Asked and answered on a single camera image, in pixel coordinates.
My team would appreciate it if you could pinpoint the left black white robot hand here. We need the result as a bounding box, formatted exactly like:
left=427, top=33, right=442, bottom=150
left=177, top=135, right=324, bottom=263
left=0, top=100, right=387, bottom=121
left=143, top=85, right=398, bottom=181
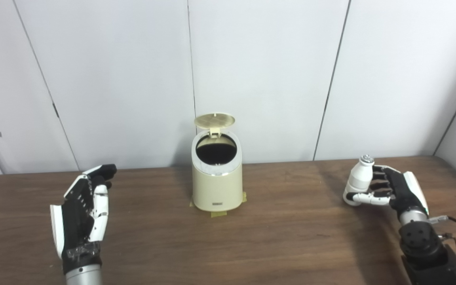
left=50, top=164, right=117, bottom=274

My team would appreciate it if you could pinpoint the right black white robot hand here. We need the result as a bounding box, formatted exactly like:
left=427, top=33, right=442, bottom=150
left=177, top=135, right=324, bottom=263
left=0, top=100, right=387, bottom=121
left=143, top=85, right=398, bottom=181
left=351, top=165, right=429, bottom=222

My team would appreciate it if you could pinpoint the small white plastic bottle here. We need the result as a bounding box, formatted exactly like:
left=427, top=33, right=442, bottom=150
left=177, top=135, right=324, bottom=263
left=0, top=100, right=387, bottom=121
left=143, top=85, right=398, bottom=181
left=343, top=155, right=375, bottom=207

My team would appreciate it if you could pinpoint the cream-colored bin body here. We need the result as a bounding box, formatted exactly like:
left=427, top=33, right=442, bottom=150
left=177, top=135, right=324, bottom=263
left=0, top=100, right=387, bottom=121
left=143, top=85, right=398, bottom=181
left=192, top=133, right=243, bottom=212

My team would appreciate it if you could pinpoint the cream round bin lid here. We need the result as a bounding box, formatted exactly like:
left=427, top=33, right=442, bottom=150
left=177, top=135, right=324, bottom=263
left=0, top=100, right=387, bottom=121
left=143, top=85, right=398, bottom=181
left=194, top=113, right=236, bottom=138

